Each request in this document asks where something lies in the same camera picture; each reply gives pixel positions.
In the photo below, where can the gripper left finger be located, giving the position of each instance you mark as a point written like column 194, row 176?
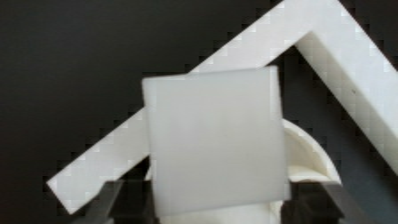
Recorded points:
column 123, row 204

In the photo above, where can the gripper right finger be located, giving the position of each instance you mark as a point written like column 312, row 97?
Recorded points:
column 320, row 205

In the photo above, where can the white stool leg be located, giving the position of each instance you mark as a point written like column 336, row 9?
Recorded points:
column 214, row 100

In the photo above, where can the white U-shaped fence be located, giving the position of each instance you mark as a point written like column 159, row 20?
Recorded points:
column 306, row 24

